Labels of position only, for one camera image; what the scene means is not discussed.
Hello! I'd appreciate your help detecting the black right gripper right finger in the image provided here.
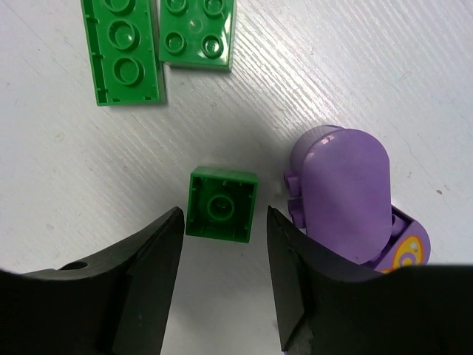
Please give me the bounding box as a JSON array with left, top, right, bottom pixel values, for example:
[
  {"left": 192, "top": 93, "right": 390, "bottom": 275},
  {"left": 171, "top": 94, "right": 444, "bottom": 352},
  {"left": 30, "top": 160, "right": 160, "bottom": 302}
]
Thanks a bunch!
[{"left": 267, "top": 207, "right": 472, "bottom": 354}]

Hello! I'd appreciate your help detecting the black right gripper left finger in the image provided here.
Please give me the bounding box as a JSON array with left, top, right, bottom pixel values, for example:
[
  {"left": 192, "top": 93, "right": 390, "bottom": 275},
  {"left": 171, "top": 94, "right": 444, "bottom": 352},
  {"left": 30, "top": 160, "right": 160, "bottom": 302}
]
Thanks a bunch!
[{"left": 1, "top": 207, "right": 184, "bottom": 354}]

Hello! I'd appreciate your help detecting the green square brick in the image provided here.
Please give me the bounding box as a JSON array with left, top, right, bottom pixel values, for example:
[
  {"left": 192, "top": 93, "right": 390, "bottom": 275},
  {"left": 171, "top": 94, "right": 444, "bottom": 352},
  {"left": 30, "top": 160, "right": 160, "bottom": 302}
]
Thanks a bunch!
[
  {"left": 158, "top": 0, "right": 237, "bottom": 72},
  {"left": 186, "top": 166, "right": 259, "bottom": 243}
]

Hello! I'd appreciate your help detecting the purple rounded lego stack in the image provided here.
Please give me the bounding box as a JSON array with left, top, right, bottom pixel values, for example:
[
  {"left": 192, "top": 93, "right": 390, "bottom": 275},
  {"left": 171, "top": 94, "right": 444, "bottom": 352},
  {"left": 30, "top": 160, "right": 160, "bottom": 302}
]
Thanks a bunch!
[{"left": 284, "top": 125, "right": 431, "bottom": 274}]

